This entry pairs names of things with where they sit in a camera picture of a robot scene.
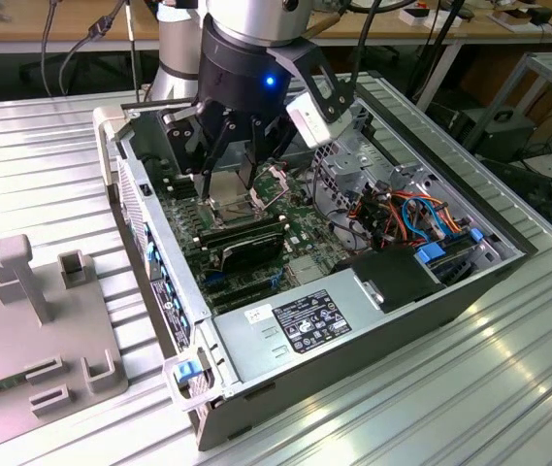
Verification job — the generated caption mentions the black box with fan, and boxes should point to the black box with fan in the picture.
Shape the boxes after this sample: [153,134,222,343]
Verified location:
[473,109,537,164]

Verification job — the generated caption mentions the green motherboard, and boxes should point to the green motherboard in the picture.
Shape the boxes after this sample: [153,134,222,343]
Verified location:
[151,162,354,315]

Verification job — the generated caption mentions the CPU socket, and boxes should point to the CPU socket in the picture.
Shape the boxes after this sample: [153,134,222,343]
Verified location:
[197,193,258,231]

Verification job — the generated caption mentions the black case side panel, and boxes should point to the black case side panel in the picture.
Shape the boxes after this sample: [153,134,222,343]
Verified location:
[479,157,552,240]

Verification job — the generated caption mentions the wooden desk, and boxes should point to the wooden desk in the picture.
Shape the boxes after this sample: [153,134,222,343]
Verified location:
[0,0,552,55]

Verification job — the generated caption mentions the grey parts rack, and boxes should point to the grey parts rack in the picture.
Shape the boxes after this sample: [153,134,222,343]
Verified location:
[0,233,130,460]

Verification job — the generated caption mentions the blue case latch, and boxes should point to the blue case latch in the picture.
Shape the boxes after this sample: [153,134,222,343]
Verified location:
[172,361,200,385]

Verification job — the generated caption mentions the white box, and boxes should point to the white box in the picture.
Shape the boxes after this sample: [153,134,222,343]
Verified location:
[398,5,465,29]

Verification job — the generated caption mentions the black graphics card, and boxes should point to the black graphics card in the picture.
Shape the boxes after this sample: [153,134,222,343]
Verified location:
[216,231,287,274]

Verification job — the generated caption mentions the silver power supply unit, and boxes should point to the silver power supply unit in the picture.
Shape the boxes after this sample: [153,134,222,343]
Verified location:
[211,269,388,384]

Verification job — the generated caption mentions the orange wire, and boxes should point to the orange wire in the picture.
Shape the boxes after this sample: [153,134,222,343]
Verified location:
[348,191,406,247]

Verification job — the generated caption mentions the blue wire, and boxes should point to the blue wire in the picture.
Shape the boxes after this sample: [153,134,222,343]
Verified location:
[400,193,451,243]

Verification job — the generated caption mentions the silver drive cage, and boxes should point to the silver drive cage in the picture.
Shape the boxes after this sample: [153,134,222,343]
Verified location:
[311,106,393,220]

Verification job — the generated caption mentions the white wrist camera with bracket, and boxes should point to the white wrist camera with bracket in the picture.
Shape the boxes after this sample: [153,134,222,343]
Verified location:
[265,38,355,150]

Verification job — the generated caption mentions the blue disk carrier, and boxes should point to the blue disk carrier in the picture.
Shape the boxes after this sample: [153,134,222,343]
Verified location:
[413,241,480,287]

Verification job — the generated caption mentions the hanging cable with connector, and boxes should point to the hanging cable with connector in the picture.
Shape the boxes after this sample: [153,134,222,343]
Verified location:
[59,0,129,96]

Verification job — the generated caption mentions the silver chipset heatsink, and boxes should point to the silver chipset heatsink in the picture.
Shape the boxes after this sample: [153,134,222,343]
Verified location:
[287,256,328,285]

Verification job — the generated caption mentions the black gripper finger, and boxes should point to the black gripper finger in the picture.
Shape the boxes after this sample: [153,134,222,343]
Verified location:
[158,104,238,201]
[238,114,290,191]

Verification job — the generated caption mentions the grey open PC case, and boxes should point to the grey open PC case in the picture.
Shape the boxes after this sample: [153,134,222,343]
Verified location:
[91,72,539,452]

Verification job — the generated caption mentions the black RAM stick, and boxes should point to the black RAM stick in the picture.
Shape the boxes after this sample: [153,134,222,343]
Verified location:
[197,216,290,247]

